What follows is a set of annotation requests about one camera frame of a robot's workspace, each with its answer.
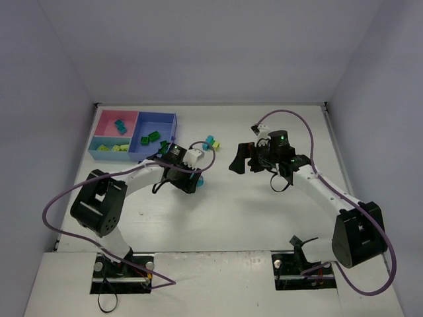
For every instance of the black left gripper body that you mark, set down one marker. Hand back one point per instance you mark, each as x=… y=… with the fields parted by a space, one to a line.
x=186 y=184

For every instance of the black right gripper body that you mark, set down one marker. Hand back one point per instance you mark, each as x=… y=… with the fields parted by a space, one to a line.
x=253 y=158

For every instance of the cyan flower-face lego piece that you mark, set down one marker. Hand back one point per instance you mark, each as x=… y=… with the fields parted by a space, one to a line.
x=200 y=182

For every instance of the cyan long lego brick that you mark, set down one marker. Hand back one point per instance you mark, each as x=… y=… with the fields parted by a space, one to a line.
x=208 y=143

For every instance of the green four-stud lego brick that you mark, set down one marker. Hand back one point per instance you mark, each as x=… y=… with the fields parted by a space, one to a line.
x=162 y=150

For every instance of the lime square lego brick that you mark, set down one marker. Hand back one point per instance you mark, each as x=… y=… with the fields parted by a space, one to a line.
x=103 y=148

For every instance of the dark green square lego brick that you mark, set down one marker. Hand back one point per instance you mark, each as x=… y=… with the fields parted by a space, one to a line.
x=144 y=141

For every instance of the cyan lego brick of trio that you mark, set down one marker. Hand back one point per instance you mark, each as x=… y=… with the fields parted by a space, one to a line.
x=122 y=129

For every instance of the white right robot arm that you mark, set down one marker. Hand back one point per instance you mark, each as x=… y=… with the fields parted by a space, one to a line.
x=355 y=238

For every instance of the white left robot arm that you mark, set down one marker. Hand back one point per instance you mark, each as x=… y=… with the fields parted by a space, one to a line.
x=99 y=205

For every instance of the purple-blue plastic tray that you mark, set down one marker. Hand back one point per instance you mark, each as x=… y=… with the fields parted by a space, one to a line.
x=151 y=131

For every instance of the light blue plastic tray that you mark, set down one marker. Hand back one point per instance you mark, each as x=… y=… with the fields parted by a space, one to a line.
x=96 y=141

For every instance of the pink plastic tray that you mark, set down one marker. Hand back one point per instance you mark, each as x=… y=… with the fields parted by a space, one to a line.
x=106 y=127

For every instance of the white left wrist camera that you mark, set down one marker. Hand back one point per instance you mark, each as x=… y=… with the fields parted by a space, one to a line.
x=192 y=157

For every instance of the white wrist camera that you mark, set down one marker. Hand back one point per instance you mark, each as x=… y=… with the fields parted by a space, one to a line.
x=192 y=157
x=261 y=129

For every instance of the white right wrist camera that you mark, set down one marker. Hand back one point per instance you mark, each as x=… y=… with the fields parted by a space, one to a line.
x=261 y=129

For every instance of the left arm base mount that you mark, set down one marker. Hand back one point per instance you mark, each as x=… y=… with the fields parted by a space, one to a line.
x=111 y=279

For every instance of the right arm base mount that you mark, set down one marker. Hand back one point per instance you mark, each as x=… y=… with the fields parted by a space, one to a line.
x=293 y=272

